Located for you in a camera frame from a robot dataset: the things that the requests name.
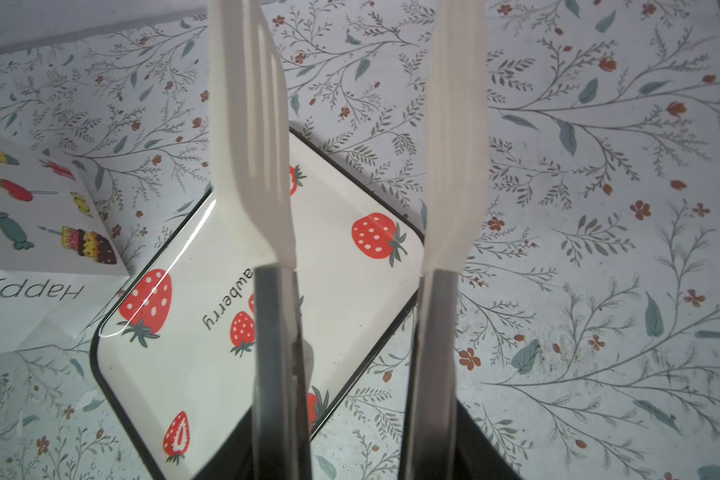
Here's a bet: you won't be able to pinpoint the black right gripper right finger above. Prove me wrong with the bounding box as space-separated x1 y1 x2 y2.
453 401 521 480

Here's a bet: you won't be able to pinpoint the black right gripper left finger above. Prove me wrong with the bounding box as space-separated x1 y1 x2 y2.
195 408 254 480

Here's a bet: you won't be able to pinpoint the white paper gift bag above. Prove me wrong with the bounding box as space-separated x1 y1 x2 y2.
0 137 129 354

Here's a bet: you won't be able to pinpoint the white slotted serving tongs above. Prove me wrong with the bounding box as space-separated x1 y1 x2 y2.
208 1 489 479

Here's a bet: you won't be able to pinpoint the strawberry print rectangular tray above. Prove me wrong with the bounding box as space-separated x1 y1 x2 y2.
91 133 423 479

